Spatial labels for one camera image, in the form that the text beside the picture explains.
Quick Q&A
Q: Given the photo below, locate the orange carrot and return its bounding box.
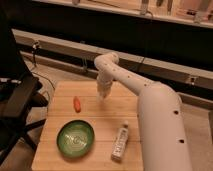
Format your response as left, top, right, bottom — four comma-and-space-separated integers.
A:
73, 96, 81, 113

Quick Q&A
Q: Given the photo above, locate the black cable on floor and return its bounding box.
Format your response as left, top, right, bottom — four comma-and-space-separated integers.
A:
22, 54, 56, 101

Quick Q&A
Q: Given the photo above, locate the green ceramic bowl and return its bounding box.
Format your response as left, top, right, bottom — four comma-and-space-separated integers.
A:
56, 120, 95, 159

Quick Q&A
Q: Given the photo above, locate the white tube bottle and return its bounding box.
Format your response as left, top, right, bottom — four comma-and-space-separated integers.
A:
111, 121, 129, 162

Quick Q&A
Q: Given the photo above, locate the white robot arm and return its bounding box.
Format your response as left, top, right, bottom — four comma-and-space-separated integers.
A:
94, 52, 193, 171

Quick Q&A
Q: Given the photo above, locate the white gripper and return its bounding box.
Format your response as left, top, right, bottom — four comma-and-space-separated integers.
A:
97, 74, 113, 99

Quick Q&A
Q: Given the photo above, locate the black office chair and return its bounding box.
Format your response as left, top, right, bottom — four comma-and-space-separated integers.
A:
0, 6, 48, 166

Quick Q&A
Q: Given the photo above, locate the wooden table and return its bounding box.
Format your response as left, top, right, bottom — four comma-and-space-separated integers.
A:
31, 80, 144, 171

